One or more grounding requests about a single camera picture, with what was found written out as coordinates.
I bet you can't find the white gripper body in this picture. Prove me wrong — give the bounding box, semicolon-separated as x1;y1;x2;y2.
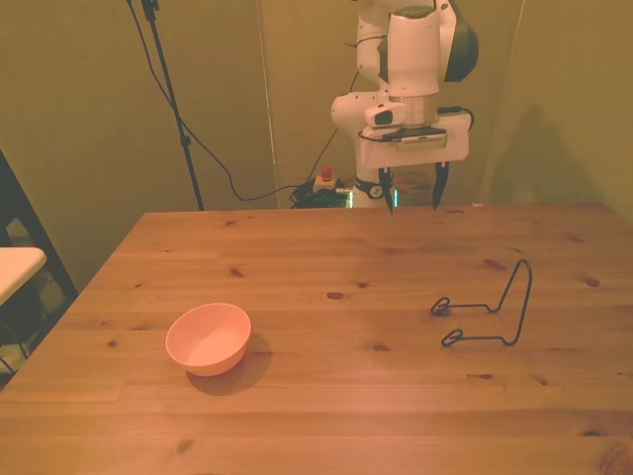
358;112;471;170

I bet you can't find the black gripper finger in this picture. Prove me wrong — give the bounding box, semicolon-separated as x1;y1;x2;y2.
431;160;451;211
378;166;396;216

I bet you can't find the pink plastic bowl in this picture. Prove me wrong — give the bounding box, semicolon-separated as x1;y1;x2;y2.
164;303;252;377

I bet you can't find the red emergency stop button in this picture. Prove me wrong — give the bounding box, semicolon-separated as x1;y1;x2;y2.
314;166;339;194

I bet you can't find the black tripod stand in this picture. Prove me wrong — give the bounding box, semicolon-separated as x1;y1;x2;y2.
140;0;206;213

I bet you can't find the white shelf board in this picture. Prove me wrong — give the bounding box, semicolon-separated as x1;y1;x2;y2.
0;245;47;307

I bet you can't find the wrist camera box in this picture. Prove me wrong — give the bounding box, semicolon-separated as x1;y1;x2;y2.
364;102;451;148

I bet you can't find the bundle of floor cables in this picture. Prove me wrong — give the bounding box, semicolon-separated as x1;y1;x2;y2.
289;182;353;210

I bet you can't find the black wire stand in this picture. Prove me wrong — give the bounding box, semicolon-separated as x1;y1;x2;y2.
429;258;534;347

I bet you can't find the black hanging cable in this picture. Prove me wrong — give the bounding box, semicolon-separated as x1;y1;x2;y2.
126;0;342;203

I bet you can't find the black shelf frame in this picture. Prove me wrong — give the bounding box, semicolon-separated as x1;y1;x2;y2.
0;147;80;377

